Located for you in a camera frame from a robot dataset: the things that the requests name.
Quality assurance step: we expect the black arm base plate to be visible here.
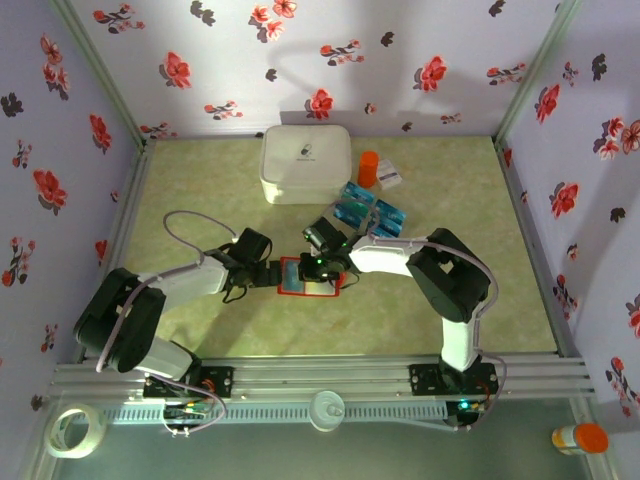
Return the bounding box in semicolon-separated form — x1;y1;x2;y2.
142;366;236;400
408;363;501;397

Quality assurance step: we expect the red card holder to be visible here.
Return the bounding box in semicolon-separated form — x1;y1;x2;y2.
276;255;348;300

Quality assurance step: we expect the left arm lavender cable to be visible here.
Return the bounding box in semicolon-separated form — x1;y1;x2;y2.
94;209;242;437

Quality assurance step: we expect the clear tape roll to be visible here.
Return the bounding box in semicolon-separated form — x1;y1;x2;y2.
43;403;108;461

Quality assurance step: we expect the white slotted cable duct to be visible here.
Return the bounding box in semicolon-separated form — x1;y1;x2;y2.
102;402;449;426

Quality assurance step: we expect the small white medicine box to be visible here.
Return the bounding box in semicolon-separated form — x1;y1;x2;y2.
375;158;405;192

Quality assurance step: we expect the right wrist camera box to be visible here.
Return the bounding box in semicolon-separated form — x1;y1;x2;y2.
300;216;348;254

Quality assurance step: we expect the aluminium corner post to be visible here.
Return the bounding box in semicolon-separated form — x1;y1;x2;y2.
493;0;585;146
49;0;154;151

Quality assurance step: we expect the yellow bottle with orange cap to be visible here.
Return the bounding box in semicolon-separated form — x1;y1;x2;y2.
550;422;611;457

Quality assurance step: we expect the aluminium base beam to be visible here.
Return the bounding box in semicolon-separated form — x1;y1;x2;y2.
48;352;597;402

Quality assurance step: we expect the group of blue packets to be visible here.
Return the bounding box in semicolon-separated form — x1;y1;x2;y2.
331;179;409;242

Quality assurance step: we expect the orange pill bottle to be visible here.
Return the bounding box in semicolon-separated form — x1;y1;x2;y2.
356;150;383;190

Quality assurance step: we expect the white medicine case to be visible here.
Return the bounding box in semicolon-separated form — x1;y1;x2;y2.
259;124;353;206

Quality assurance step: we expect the green circuit board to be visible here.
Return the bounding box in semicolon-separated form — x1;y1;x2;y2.
164;402;212;422

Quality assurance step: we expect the small black controller box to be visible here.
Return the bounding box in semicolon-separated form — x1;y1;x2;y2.
446;398;489;429

